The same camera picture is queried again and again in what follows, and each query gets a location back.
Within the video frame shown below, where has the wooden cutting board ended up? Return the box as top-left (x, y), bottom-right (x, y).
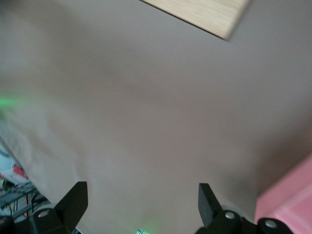
top-left (140, 0), bottom-right (252, 41)

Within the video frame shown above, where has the pink plastic bin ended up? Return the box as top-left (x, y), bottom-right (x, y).
top-left (254, 152), bottom-right (312, 234)

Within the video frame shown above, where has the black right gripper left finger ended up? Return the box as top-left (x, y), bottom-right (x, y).
top-left (0, 181), bottom-right (89, 234)

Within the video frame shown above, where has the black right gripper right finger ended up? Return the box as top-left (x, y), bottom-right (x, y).
top-left (196, 183), bottom-right (293, 234)

